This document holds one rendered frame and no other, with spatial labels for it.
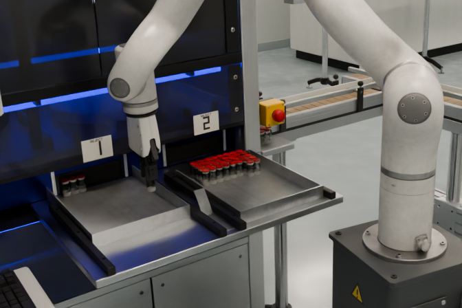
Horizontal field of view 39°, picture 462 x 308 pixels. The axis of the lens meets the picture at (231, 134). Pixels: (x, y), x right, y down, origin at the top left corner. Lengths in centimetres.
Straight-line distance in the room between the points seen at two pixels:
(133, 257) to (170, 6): 56
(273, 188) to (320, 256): 146
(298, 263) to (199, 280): 114
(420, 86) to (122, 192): 89
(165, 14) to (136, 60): 12
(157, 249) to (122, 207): 25
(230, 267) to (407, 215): 83
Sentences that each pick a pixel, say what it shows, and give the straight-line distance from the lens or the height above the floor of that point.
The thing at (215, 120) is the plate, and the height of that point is 102.
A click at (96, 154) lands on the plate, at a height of 101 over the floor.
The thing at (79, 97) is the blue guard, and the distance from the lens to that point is 171.
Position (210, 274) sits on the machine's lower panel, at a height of 51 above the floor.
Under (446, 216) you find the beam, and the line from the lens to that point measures 256.
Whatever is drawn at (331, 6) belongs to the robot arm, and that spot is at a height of 142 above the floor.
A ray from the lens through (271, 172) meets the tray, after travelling 189.
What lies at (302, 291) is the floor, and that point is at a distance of 296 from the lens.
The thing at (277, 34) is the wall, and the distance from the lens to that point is 782.
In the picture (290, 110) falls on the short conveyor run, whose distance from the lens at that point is 230.
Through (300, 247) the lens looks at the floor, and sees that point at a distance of 329.
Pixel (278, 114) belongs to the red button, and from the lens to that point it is 201.
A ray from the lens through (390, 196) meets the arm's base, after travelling 147.
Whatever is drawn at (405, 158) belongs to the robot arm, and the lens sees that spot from 142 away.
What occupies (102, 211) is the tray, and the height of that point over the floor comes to 88.
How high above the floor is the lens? 161
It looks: 19 degrees down
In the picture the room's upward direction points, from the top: 2 degrees counter-clockwise
